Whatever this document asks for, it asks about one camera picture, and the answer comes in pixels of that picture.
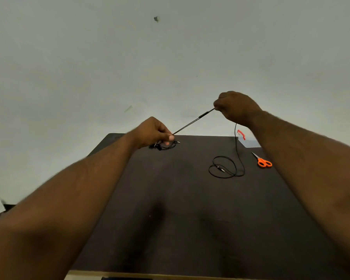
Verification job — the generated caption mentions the person's right hand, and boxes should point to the person's right hand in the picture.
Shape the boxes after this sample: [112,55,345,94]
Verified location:
[213,91,263,129]

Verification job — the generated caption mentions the person's left hand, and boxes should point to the person's left hand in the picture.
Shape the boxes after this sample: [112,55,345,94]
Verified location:
[131,116,175,150]

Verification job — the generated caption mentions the clear plastic box red latches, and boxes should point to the clear plastic box red latches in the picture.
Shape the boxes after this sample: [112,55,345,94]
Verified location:
[236,129,262,149]

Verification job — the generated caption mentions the person's left forearm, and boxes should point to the person's left forearm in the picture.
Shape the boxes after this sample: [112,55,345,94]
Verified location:
[0,132,140,280]

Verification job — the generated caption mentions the person's right forearm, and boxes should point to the person's right forearm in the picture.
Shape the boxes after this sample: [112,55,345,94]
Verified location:
[249,110,350,271]

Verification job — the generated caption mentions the orange handled scissors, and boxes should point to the orange handled scissors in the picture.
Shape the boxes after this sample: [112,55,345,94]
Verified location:
[251,152,273,168]

